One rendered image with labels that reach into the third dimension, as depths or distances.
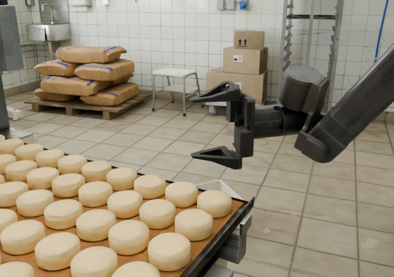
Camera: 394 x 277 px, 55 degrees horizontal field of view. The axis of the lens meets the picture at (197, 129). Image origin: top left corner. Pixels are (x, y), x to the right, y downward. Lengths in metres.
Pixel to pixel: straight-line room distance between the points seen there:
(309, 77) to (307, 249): 1.53
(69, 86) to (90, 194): 3.66
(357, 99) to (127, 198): 0.36
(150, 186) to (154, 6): 4.21
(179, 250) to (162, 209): 0.09
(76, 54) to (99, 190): 3.82
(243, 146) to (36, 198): 0.33
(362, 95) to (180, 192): 0.30
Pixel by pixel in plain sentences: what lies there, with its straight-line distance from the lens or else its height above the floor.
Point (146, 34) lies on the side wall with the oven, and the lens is 4.80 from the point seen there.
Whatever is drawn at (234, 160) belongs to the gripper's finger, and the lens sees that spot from 0.64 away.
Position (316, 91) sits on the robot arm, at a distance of 0.63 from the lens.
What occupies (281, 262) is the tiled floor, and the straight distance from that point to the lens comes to 1.97.
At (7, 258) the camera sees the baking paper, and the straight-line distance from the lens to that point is 0.52.
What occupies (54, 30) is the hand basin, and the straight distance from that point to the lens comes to 5.19.
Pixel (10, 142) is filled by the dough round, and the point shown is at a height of 0.92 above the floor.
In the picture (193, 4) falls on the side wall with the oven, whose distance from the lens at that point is 4.52.
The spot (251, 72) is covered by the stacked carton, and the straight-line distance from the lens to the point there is 3.97.
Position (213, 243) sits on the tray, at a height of 0.91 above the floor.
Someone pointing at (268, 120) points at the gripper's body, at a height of 1.00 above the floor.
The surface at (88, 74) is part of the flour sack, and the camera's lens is 4.12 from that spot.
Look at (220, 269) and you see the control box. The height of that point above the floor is 0.84.
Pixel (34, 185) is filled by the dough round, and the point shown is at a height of 0.91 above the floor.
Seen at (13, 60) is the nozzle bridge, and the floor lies 1.05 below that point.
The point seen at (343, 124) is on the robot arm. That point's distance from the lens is 0.62.
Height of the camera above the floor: 1.19
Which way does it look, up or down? 19 degrees down
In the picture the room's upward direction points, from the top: straight up
